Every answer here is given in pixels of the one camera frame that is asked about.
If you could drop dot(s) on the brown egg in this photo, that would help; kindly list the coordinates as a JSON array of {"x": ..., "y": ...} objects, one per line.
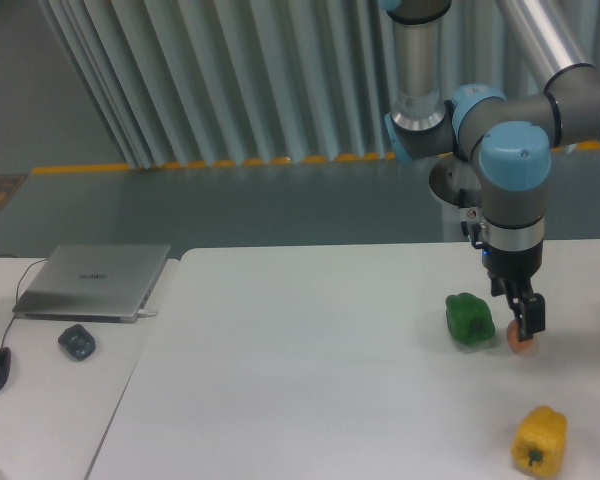
[{"x": 516, "y": 345}]

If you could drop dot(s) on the dark earbuds case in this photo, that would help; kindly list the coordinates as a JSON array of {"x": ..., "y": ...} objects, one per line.
[{"x": 77, "y": 342}]

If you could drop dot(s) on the silver closed laptop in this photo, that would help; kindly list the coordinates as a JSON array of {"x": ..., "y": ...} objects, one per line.
[{"x": 94, "y": 282}]

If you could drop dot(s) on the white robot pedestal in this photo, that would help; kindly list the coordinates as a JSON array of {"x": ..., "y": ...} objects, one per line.
[{"x": 455, "y": 185}]

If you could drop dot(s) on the green bell pepper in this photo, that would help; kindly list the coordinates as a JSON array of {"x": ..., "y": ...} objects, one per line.
[{"x": 469, "y": 319}]

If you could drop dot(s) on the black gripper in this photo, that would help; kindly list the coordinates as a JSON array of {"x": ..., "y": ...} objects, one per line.
[{"x": 510, "y": 274}]

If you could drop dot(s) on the white usb dongle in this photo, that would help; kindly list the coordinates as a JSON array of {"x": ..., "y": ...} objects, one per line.
[{"x": 146, "y": 314}]

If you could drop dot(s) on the yellow bell pepper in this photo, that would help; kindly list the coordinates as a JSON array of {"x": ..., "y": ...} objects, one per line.
[{"x": 539, "y": 442}]

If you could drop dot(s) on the white folding partition screen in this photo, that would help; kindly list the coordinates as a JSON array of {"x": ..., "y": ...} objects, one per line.
[{"x": 235, "y": 82}]

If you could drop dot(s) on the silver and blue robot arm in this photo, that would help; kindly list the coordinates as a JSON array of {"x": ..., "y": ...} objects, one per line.
[{"x": 506, "y": 143}]

